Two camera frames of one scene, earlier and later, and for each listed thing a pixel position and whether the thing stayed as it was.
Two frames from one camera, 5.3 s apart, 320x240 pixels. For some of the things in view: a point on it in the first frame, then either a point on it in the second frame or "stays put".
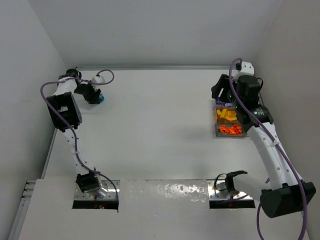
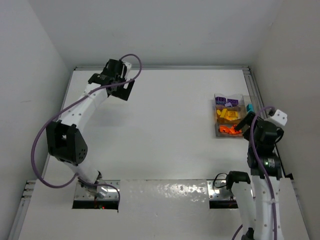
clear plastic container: (227, 124) stays put
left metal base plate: (92, 195) stays put
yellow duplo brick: (229, 114) stays put
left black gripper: (92, 95) → (120, 87)
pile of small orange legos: (232, 129) stays put
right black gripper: (219, 87) → (249, 119)
